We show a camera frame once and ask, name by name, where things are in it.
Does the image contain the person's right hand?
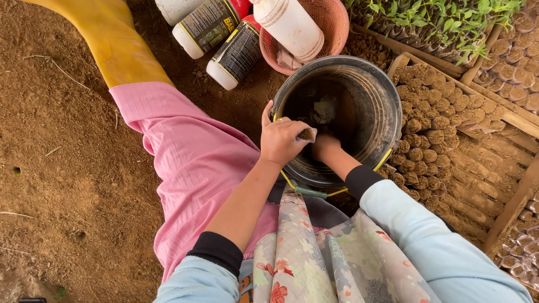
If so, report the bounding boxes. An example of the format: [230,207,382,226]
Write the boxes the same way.
[310,134,342,164]

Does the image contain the person's left hand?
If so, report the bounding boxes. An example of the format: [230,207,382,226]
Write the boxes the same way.
[260,100,317,167]

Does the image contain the small soil-filled seedling bag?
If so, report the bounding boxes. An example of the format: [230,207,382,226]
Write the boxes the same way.
[297,127,317,144]

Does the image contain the black metal bucket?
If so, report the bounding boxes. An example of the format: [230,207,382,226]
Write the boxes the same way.
[269,55,403,188]

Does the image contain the crumpled paper scrap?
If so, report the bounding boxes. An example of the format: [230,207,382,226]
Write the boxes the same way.
[312,95,337,125]

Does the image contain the pink trouser leg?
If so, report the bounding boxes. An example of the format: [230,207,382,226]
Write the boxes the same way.
[109,82,325,284]

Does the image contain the black-labelled bottle red cap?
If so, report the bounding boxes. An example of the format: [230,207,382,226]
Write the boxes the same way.
[172,0,252,60]
[205,14,263,91]

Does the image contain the floral scarf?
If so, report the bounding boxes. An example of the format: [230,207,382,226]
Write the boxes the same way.
[252,180,443,303]

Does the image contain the pile of soil-filled seedling bags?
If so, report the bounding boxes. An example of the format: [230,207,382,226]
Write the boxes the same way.
[377,63,508,215]

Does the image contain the white plastic bottle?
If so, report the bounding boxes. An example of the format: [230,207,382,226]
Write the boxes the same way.
[249,0,325,65]

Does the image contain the pink plastic basket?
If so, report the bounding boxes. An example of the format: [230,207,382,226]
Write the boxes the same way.
[259,0,350,76]

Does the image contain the tray of green seedlings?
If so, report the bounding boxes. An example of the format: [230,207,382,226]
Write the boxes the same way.
[342,0,527,66]

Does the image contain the plain white bottle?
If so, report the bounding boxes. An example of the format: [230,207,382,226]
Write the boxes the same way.
[154,0,207,27]

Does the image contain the yellow rubber boot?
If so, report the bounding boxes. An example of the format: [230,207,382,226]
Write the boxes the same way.
[19,0,175,89]

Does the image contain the rows of filled clear bags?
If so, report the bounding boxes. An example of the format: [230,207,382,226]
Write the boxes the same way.
[472,4,539,116]

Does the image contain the heap of clear filled bags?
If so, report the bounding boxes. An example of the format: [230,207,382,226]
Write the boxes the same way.
[492,191,539,291]

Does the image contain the yellow bucket handle green grip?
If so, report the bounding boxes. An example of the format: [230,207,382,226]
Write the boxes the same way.
[271,113,400,200]

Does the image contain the wooden frame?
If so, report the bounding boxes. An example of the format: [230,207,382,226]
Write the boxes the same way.
[352,22,539,257]

